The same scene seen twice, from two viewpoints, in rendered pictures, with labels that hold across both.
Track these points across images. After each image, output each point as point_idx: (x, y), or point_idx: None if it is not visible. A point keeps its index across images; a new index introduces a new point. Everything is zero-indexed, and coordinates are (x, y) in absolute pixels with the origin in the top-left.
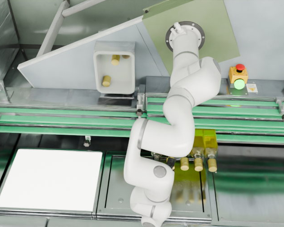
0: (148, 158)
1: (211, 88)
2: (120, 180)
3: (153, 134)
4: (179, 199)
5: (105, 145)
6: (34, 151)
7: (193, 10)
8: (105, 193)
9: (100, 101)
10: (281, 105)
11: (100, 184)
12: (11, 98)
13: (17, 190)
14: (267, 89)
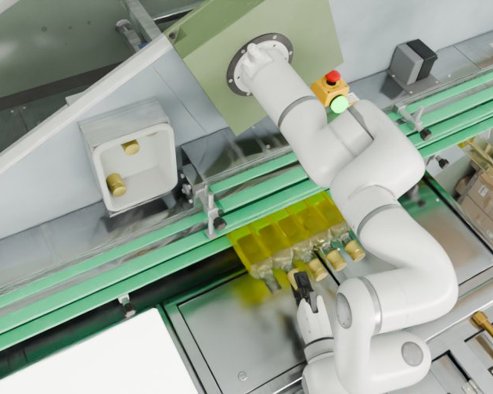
0: (237, 279)
1: (422, 168)
2: (218, 341)
3: (397, 306)
4: None
5: (147, 289)
6: (30, 370)
7: (275, 11)
8: (212, 378)
9: (116, 225)
10: (408, 115)
11: (192, 368)
12: None
13: None
14: (374, 94)
